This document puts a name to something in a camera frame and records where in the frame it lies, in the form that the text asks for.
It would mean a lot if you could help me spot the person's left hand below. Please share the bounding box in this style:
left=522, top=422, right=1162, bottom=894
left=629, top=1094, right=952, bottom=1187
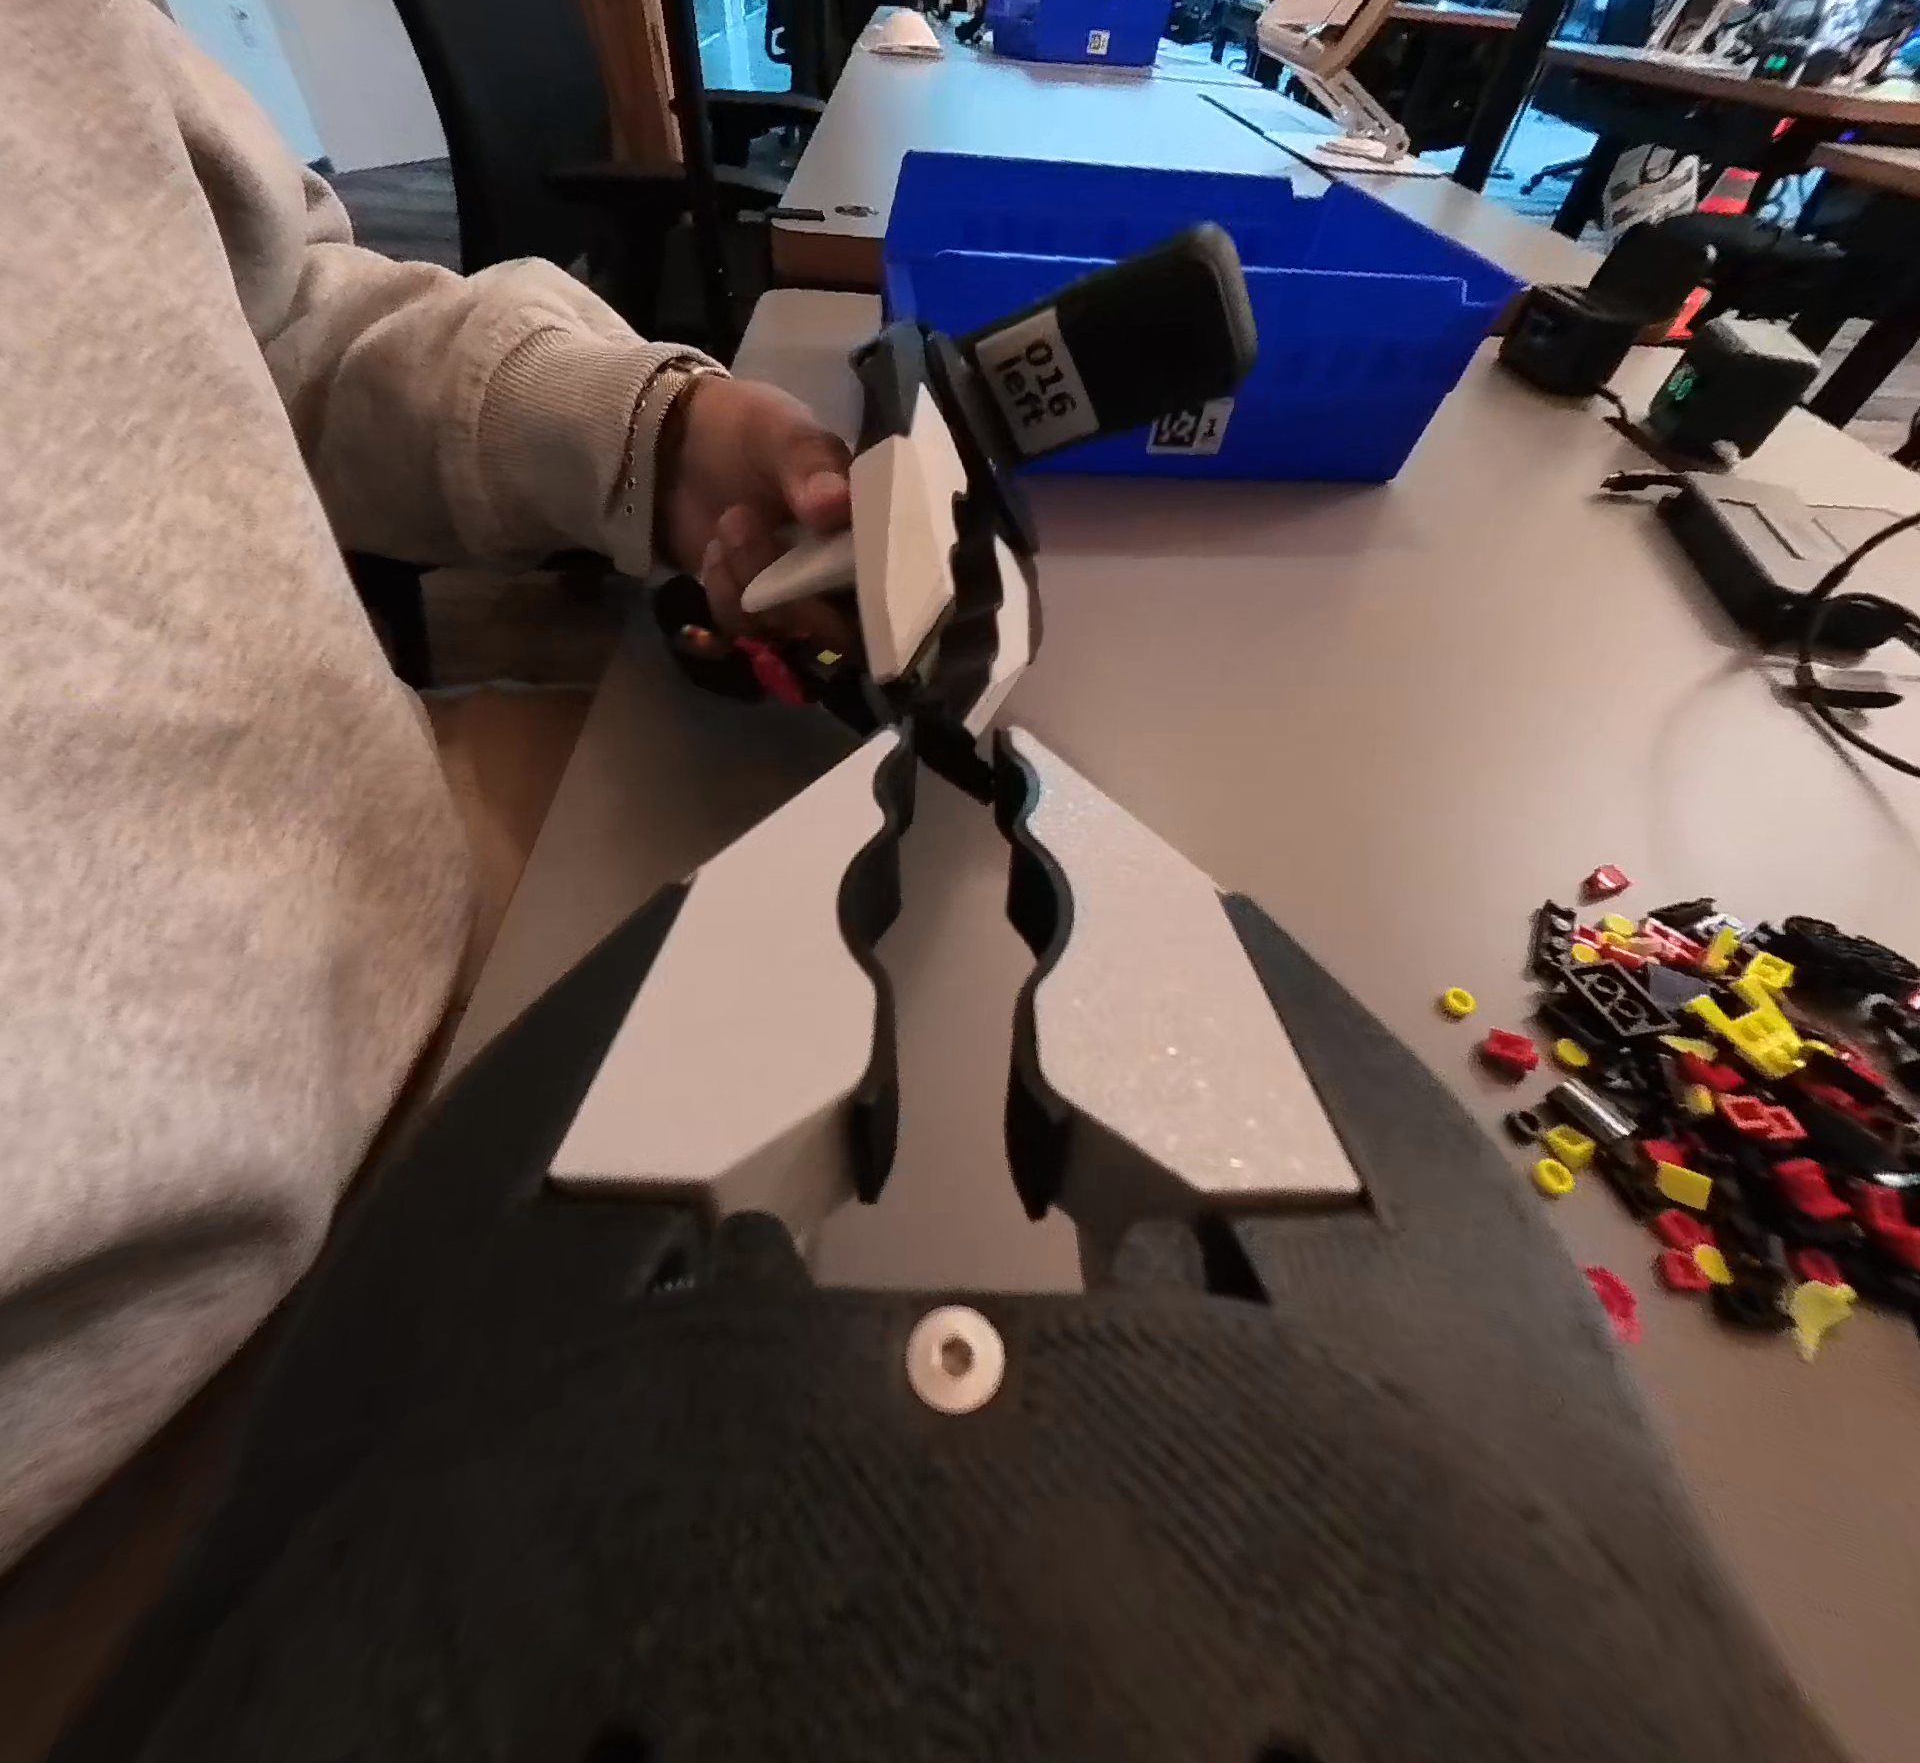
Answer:
left=666, top=376, right=854, bottom=653

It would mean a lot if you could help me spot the flat black hub box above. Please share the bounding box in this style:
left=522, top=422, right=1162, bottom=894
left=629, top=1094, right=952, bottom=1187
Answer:
left=1666, top=466, right=1920, bottom=645

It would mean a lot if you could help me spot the large blue storage bin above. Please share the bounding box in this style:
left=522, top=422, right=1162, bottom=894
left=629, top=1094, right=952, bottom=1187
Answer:
left=878, top=143, right=1526, bottom=485

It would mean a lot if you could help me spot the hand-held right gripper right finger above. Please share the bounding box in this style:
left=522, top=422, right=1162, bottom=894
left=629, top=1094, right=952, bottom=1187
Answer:
left=988, top=728, right=1367, bottom=1289

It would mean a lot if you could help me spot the black office chair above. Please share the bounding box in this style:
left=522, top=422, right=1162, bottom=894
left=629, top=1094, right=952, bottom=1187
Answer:
left=324, top=0, right=834, bottom=331

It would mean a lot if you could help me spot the person's left forearm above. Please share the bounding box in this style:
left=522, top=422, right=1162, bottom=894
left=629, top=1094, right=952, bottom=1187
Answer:
left=225, top=163, right=724, bottom=583

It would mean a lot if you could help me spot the black lego assembly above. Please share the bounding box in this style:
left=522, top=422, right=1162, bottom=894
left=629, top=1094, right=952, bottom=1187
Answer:
left=680, top=613, right=1005, bottom=807

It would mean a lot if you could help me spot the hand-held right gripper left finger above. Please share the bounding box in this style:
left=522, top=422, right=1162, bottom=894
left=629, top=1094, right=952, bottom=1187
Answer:
left=549, top=728, right=920, bottom=1289

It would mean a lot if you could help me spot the gold bracelet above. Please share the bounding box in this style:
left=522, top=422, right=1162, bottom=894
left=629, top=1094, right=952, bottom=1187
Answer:
left=608, top=350, right=732, bottom=521

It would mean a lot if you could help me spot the small blue storage bin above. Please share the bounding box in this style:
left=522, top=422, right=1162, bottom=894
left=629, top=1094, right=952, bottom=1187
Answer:
left=988, top=0, right=1171, bottom=70

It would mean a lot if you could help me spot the background wooden desk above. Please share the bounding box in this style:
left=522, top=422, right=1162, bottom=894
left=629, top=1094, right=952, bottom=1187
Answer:
left=1391, top=0, right=1920, bottom=236

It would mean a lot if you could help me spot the black cable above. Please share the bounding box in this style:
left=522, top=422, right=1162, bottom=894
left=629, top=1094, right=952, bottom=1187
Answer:
left=1601, top=460, right=1920, bottom=785

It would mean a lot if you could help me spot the pile of loose lego pieces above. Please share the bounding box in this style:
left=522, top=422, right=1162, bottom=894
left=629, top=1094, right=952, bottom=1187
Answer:
left=1436, top=865, right=1920, bottom=1364

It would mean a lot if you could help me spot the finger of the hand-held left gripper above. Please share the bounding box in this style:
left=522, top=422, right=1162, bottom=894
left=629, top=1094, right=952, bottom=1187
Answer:
left=960, top=552, right=1052, bottom=747
left=852, top=442, right=1005, bottom=728

